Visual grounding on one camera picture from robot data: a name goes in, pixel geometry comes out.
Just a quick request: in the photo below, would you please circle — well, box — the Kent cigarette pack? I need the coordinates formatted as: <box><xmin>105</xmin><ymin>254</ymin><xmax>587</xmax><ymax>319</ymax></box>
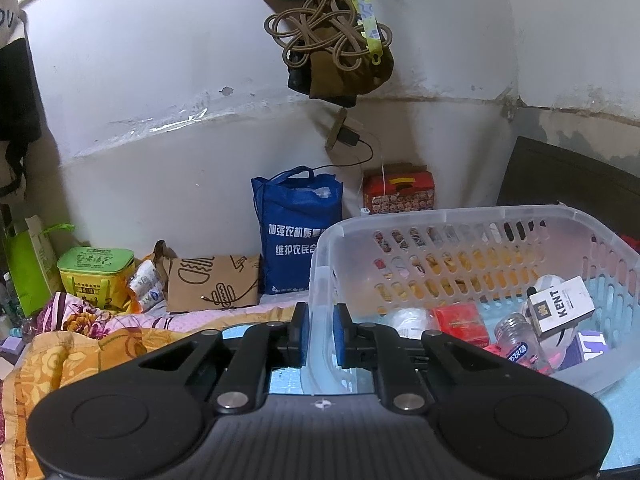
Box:
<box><xmin>526</xmin><ymin>276</ymin><xmax>596</xmax><ymax>339</ymax></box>

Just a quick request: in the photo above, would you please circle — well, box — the clear plastic basket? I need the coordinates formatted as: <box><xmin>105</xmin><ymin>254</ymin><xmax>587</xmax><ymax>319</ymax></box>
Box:
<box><xmin>302</xmin><ymin>205</ymin><xmax>639</xmax><ymax>394</ymax></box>

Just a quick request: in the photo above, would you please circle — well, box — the dark wooden headboard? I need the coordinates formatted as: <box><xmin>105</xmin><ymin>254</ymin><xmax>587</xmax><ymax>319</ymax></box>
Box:
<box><xmin>497</xmin><ymin>136</ymin><xmax>639</xmax><ymax>248</ymax></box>

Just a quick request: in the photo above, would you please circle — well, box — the purple small box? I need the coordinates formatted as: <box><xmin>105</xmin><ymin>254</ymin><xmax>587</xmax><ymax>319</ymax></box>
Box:
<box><xmin>562</xmin><ymin>330</ymin><xmax>608</xmax><ymax>368</ymax></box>

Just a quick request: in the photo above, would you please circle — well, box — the black charger with cable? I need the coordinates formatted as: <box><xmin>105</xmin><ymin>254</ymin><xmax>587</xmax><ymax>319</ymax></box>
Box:
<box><xmin>311</xmin><ymin>107</ymin><xmax>375</xmax><ymax>172</ymax></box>

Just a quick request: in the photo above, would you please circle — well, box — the blue shopping bag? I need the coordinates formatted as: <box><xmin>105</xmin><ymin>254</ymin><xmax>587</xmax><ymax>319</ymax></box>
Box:
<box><xmin>250</xmin><ymin>166</ymin><xmax>343</xmax><ymax>295</ymax></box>

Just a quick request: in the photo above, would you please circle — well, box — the orange floral blanket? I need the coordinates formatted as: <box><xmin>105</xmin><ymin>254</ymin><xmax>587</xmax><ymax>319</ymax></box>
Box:
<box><xmin>1</xmin><ymin>292</ymin><xmax>295</xmax><ymax>479</ymax></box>

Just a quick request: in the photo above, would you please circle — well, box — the green paper bag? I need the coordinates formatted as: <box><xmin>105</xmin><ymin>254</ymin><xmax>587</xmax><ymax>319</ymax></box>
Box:
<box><xmin>4</xmin><ymin>214</ymin><xmax>75</xmax><ymax>318</ymax></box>

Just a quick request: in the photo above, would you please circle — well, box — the clear strawberry label bottle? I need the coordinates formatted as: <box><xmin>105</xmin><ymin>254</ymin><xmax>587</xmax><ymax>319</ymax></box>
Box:
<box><xmin>495</xmin><ymin>313</ymin><xmax>552</xmax><ymax>375</ymax></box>

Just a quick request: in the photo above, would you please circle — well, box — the yellow green lidded box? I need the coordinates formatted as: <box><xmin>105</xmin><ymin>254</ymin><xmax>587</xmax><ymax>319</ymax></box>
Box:
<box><xmin>58</xmin><ymin>247</ymin><xmax>136</xmax><ymax>312</ymax></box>

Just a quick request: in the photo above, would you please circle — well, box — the white plastic cup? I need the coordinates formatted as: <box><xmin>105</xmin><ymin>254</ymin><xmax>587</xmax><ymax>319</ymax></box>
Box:
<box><xmin>387</xmin><ymin>308</ymin><xmax>439</xmax><ymax>339</ymax></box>

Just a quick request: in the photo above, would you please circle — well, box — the hanging brown bag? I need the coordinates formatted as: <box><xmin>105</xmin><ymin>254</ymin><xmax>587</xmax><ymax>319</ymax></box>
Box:
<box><xmin>264</xmin><ymin>0</ymin><xmax>394</xmax><ymax>108</ymax></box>

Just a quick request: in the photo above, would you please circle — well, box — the red cigarette pack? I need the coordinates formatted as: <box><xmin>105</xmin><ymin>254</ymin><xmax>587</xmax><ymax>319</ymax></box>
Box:
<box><xmin>433</xmin><ymin>302</ymin><xmax>490</xmax><ymax>348</ymax></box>

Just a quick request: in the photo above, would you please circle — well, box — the brown paper bag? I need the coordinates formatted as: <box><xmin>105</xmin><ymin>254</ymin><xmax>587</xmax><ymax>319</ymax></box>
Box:
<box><xmin>152</xmin><ymin>240</ymin><xmax>260</xmax><ymax>313</ymax></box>

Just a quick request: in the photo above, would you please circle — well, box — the red gift box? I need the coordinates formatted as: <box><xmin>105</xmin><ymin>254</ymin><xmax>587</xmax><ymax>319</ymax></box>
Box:
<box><xmin>362</xmin><ymin>162</ymin><xmax>435</xmax><ymax>214</ymax></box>

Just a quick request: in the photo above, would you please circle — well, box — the yellow green lanyard strap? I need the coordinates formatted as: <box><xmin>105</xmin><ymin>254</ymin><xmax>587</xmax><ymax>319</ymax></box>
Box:
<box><xmin>342</xmin><ymin>0</ymin><xmax>383</xmax><ymax>66</ymax></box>

